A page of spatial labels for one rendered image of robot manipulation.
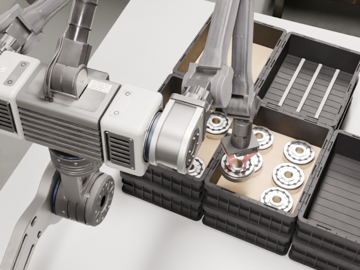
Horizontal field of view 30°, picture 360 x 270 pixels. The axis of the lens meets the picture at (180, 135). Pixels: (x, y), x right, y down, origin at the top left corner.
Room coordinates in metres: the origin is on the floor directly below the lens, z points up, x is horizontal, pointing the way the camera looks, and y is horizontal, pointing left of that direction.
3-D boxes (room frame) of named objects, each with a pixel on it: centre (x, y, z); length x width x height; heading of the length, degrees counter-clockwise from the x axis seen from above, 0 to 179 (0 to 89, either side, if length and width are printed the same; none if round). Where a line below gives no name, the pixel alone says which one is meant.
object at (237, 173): (1.29, -0.18, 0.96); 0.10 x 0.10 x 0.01
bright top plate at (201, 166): (1.35, -0.03, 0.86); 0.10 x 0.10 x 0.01
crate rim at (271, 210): (1.36, -0.29, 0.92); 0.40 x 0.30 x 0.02; 156
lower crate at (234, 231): (1.36, -0.29, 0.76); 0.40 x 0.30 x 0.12; 156
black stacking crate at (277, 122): (1.36, -0.29, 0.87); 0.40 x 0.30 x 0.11; 156
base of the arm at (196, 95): (1.05, -0.03, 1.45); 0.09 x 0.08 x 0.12; 71
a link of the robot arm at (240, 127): (1.29, -0.18, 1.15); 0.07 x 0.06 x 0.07; 161
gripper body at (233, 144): (1.29, -0.18, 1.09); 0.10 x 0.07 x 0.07; 111
